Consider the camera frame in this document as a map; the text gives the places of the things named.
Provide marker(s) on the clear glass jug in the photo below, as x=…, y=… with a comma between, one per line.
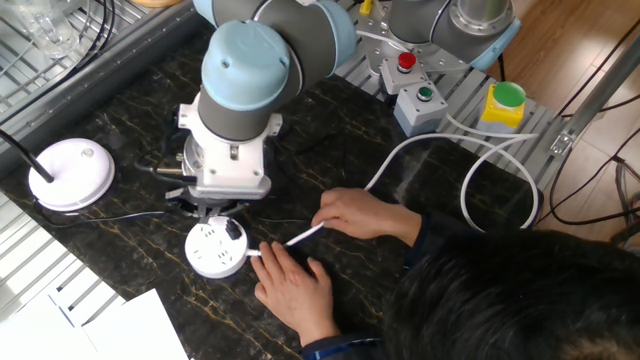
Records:
x=45, y=30

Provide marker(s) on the person's right forearm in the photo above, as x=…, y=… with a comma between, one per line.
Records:
x=430, y=235

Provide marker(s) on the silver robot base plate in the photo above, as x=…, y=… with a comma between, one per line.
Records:
x=374, y=62

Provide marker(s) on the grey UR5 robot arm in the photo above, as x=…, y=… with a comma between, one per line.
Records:
x=245, y=65

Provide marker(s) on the person's head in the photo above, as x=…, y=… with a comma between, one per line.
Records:
x=525, y=300

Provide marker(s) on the white round lamp base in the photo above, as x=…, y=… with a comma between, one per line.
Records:
x=75, y=175

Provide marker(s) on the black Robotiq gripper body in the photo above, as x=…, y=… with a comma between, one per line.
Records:
x=210, y=202

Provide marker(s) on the yellow box green button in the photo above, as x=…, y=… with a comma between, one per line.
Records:
x=500, y=112

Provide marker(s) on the grey green button box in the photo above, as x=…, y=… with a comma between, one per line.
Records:
x=420, y=112

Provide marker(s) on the person's left forearm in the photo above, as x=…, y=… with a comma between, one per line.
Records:
x=340, y=350

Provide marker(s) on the small yellow clip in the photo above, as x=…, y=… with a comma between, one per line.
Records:
x=366, y=6

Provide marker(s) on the white paper sheet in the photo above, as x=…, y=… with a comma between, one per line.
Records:
x=40, y=340
x=135, y=330

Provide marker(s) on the black marble pattern mat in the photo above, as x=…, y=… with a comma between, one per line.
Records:
x=150, y=260

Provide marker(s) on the round white power socket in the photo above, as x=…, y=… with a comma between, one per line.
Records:
x=210, y=255

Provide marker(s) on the person's right hand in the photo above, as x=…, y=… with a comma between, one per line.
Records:
x=360, y=212

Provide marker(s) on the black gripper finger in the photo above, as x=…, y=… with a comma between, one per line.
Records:
x=205, y=215
x=234, y=209

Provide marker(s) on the person's left hand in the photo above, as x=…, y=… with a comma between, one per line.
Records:
x=295, y=295

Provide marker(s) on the grey red button box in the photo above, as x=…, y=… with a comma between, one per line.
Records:
x=406, y=61

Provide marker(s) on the aluminium frame bar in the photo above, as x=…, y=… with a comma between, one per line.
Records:
x=600, y=90

